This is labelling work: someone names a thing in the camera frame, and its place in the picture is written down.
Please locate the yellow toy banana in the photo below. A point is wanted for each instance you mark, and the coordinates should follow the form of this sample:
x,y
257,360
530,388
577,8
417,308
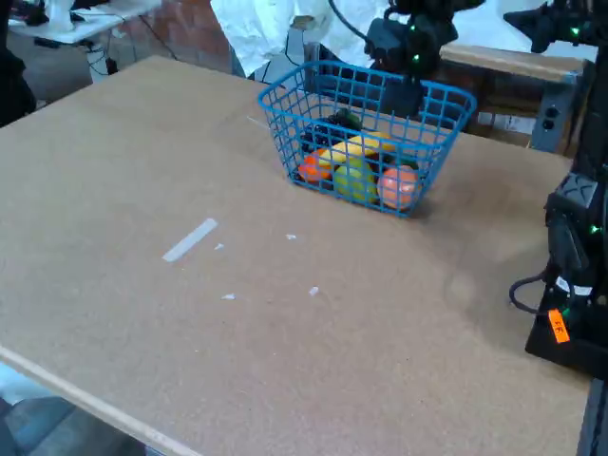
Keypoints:
x,y
354,146

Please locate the wooden bench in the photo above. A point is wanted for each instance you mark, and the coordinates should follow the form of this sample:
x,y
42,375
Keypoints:
x,y
513,62

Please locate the black toy grapes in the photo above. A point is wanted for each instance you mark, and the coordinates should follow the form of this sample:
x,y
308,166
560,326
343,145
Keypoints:
x,y
323,130

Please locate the toy pomegranate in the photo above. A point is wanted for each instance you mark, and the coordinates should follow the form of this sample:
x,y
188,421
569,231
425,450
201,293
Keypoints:
x,y
399,187

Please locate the round green toy fruit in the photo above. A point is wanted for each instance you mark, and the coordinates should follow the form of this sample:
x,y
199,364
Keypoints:
x,y
354,183

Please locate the toy orange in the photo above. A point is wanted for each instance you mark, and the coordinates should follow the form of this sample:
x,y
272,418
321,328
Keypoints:
x,y
313,171

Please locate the crumpled white cloth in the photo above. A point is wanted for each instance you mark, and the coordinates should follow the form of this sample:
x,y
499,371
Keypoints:
x,y
256,28

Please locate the long white tape strip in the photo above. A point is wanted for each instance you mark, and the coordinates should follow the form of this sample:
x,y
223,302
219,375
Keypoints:
x,y
189,240

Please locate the white side table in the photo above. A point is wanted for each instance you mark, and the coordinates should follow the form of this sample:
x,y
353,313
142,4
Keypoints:
x,y
95,24

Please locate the dark grey panel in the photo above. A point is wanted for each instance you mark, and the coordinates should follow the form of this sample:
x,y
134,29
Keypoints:
x,y
594,418

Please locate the black bulky object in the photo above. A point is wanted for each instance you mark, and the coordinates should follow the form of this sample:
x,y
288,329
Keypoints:
x,y
14,90

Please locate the small black camera box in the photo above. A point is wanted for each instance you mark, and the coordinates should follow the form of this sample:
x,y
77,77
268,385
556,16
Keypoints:
x,y
387,38

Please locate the grey post with outlets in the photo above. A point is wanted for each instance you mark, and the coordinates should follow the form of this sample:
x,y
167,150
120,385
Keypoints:
x,y
553,114

